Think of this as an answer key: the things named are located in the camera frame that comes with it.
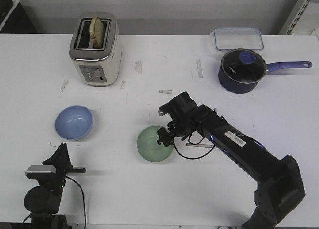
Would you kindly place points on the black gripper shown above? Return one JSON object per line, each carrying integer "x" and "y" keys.
{"x": 179, "y": 109}
{"x": 61, "y": 160}

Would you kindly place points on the purple saucepan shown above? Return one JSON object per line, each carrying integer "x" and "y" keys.
{"x": 241, "y": 88}

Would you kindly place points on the white metal shelf upright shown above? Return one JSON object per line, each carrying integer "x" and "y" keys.
{"x": 303, "y": 19}

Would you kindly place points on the black box in corner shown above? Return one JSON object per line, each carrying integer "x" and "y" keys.
{"x": 14, "y": 19}

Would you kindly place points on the green plastic bowl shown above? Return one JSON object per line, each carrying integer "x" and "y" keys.
{"x": 149, "y": 148}

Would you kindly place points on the glass pot lid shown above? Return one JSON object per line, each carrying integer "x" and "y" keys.
{"x": 243, "y": 66}

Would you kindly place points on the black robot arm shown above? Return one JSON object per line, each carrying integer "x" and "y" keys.
{"x": 171, "y": 161}
{"x": 43, "y": 201}

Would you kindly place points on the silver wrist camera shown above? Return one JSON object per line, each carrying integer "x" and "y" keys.
{"x": 40, "y": 171}
{"x": 160, "y": 112}

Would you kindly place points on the slice of toast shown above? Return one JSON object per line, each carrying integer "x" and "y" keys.
{"x": 96, "y": 32}

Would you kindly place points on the clear plastic food container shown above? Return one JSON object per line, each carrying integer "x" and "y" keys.
{"x": 225, "y": 39}

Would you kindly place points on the cream two-slot toaster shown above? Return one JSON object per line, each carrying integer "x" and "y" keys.
{"x": 97, "y": 67}

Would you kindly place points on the blue plastic bowl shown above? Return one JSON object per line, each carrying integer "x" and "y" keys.
{"x": 74, "y": 122}

